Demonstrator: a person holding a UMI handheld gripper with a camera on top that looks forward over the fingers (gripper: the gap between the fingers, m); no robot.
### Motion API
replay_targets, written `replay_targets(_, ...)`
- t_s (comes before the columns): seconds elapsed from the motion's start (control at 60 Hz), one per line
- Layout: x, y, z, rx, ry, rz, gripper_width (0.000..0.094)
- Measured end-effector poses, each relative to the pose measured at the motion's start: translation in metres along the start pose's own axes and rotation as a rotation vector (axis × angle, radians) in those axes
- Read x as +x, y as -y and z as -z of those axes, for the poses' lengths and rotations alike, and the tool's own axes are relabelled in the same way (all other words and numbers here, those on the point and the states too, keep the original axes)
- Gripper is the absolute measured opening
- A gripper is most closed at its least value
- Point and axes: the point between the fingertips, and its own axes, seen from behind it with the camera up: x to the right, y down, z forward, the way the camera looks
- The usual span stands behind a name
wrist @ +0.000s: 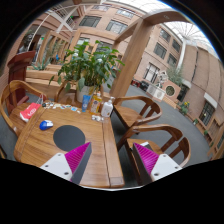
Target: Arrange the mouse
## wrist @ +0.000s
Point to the yellow orange bottle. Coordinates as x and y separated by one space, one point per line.
95 103

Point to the white pump bottle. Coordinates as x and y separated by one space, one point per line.
107 108

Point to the wooden armchair left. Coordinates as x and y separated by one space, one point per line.
12 103

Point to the dark red wooden podium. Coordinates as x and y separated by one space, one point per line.
17 71

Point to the wooden armchair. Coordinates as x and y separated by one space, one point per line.
12 103
159 137
151 111

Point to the round dark grey mouse pad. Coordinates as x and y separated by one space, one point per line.
68 137

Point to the blue tube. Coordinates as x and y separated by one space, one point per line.
85 102

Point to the green potted plant white pot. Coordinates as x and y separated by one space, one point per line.
87 71

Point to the wooden arch pillar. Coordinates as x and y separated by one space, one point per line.
139 32

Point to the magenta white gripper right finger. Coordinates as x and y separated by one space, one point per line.
152 166

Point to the wooden armchair right near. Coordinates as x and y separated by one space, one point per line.
159 137

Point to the blue white computer mouse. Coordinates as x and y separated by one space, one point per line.
46 124

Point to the red white packet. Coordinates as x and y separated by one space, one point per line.
29 111

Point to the white air conditioner unit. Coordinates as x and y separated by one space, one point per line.
155 92

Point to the wooden chair behind plant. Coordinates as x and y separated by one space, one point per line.
65 96

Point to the wooden table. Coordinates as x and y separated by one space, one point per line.
51 131

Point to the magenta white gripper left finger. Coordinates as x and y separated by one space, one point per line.
71 165

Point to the wooden armchair right far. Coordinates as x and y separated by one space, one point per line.
151 111

